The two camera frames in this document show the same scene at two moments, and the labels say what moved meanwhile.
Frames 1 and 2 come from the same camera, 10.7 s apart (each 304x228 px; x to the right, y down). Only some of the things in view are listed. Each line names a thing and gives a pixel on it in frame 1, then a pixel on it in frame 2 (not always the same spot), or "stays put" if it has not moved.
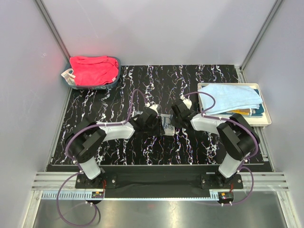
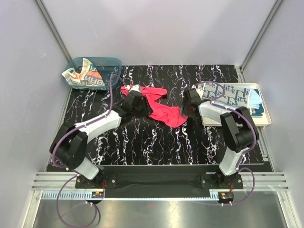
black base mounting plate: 164,182 stays put
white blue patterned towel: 166,122 -> 228,94
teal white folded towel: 258,112 stays put
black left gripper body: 154,129 -> 142,110
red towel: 93,70 -> 173,117
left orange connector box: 99,194 stays put
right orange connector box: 225,196 stays put
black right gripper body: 176,120 -> 186,110
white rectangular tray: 262,120 stays put
